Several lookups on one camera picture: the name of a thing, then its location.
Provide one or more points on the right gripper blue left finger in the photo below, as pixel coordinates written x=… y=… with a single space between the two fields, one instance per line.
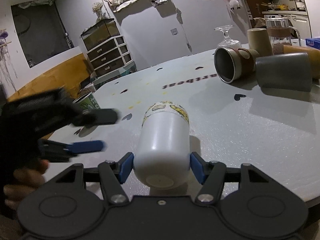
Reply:
x=112 y=176

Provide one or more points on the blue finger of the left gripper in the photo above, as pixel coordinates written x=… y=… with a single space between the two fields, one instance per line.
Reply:
x=96 y=117
x=85 y=146

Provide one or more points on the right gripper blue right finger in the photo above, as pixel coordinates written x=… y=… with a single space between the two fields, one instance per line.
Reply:
x=211 y=176

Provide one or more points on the white cup with yellow print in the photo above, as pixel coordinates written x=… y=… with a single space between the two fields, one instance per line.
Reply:
x=162 y=158

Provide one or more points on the metal cup with brown sleeve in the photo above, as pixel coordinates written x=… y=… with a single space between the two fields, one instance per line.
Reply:
x=234 y=64

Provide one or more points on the dark grey cup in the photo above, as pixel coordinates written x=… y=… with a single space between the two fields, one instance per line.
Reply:
x=284 y=71

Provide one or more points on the beige cylindrical cup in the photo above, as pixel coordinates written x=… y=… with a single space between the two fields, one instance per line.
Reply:
x=258 y=40

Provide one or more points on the person's left hand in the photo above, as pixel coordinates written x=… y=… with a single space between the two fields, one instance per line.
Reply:
x=27 y=181

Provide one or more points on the green cartoon tin can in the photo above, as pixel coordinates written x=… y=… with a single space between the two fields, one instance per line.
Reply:
x=87 y=102

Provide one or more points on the white plastic drawer unit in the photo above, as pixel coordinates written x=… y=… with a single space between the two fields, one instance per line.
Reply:
x=109 y=56

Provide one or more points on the glass fish tank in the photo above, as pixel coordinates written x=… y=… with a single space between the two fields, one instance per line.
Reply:
x=99 y=33

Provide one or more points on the dried flower bouquet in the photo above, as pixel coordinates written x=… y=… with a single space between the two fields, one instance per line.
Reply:
x=97 y=9

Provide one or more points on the clear glass goblet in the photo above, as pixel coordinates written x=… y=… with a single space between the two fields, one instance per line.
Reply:
x=227 y=41

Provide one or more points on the blue tissue pack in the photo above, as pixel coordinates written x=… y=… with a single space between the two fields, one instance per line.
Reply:
x=313 y=42

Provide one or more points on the white plush toy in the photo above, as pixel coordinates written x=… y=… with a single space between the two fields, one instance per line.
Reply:
x=234 y=5

